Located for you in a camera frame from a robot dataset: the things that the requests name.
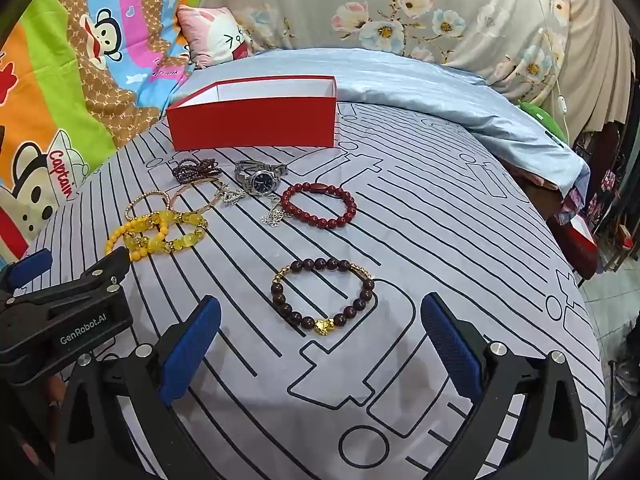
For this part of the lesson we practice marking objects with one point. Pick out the light blue quilt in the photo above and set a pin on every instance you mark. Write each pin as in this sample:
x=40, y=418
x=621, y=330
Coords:
x=400, y=80

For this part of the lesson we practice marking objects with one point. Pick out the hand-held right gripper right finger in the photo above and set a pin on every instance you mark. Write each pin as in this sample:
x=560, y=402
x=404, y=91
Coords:
x=450, y=350

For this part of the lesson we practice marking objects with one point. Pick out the green plush toy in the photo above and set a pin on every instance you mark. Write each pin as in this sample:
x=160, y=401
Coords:
x=545, y=120

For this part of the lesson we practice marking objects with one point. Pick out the silver wrist watch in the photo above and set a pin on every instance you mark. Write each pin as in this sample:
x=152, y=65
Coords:
x=262, y=180

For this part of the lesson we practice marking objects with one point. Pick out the grey striped bed sheet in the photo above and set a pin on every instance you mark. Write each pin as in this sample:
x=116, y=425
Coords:
x=425, y=240

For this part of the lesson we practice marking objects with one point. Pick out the beige curtain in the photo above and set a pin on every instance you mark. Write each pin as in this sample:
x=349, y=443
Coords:
x=600, y=50

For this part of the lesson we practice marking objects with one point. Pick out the grey floral blanket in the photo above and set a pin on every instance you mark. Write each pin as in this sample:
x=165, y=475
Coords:
x=400, y=5

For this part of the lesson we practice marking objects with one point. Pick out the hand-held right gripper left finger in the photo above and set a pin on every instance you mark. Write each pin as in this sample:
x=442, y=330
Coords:
x=192, y=350

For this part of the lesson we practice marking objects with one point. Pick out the colourful cartoon monkey blanket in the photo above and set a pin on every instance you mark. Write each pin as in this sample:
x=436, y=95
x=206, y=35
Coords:
x=90, y=85

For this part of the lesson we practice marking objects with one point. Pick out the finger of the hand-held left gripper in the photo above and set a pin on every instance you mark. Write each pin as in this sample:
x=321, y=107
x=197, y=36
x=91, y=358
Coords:
x=30, y=266
x=102, y=272

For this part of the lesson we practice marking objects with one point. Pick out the gold bangle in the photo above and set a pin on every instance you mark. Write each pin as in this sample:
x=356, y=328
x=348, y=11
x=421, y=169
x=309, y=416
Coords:
x=182, y=194

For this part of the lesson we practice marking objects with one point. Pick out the pink cartoon pillow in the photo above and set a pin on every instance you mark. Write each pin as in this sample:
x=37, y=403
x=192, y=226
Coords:
x=215, y=35

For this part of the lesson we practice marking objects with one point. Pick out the red cardboard box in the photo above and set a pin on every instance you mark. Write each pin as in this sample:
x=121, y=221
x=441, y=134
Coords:
x=250, y=120

